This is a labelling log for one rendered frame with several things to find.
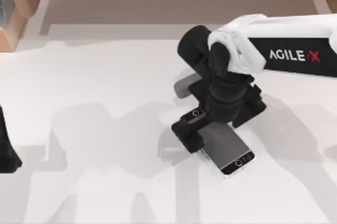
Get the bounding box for grey and black smartphone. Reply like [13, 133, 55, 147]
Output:
[183, 107, 256, 177]

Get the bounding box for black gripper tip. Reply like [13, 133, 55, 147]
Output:
[0, 105, 23, 175]

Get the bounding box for wooden cabinet side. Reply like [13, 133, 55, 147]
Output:
[0, 0, 43, 53]

